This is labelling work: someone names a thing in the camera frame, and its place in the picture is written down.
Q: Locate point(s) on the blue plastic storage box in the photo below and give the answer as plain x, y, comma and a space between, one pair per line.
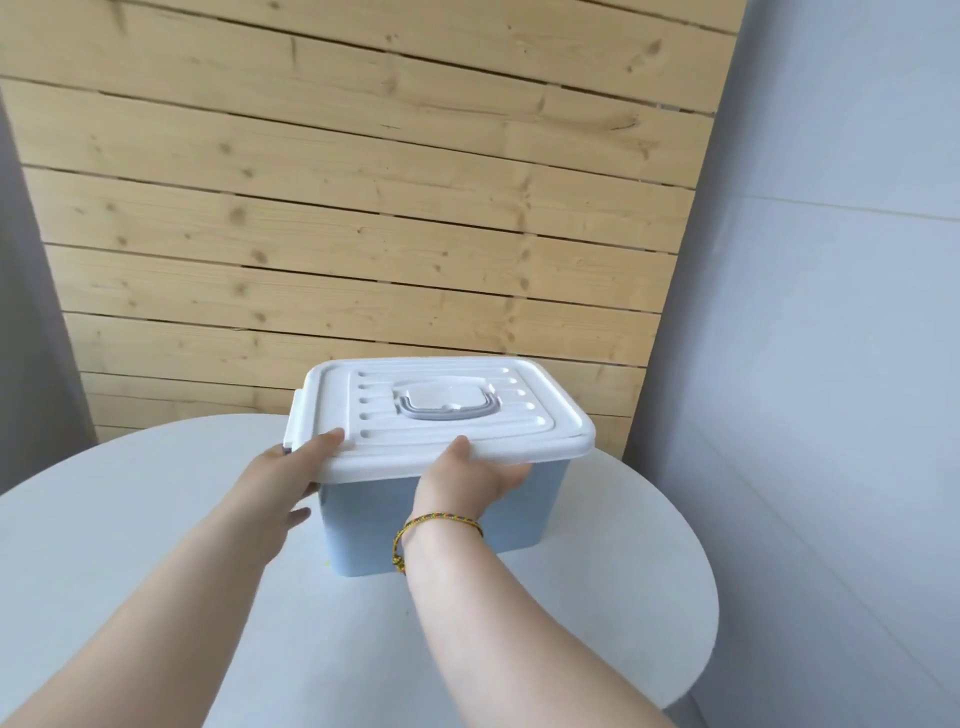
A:
525, 510

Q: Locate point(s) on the person's right thumb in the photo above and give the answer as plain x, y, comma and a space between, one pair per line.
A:
454, 454

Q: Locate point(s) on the person's left thumb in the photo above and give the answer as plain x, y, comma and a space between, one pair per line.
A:
319, 442

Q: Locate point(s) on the person's left hand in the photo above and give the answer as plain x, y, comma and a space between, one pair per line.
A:
274, 491

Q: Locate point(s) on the white plastic box lid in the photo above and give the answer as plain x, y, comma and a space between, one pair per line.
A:
525, 431

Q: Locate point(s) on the person's left forearm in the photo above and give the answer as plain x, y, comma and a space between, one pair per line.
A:
135, 637

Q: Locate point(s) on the person's right forearm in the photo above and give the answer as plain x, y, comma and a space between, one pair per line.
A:
517, 637

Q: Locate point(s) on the person's right hand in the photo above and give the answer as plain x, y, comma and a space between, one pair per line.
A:
450, 491

